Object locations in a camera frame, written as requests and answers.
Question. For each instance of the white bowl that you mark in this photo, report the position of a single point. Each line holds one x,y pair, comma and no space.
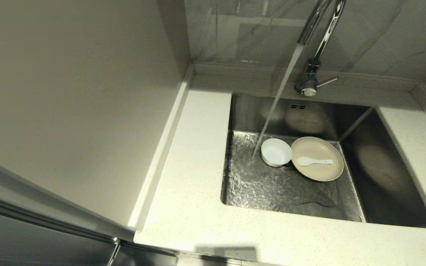
276,151

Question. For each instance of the white ceramic soup spoon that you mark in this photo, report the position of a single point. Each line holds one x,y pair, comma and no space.
304,161

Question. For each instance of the chrome kitchen faucet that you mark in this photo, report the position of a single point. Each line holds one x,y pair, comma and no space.
309,81

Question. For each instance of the beige round plate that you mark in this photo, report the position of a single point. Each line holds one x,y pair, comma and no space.
320,173

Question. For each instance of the stainless steel sink basin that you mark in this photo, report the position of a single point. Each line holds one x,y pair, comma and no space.
264,192

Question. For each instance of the running water stream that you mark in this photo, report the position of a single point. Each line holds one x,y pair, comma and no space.
283,88

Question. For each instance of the grey under-counter cabinet front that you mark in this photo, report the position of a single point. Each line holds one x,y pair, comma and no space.
142,256

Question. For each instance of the beige tall cabinet side panel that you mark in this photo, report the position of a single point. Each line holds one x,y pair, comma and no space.
68,111

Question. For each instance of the grey tall cabinet door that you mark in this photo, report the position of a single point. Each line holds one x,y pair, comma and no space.
31,244

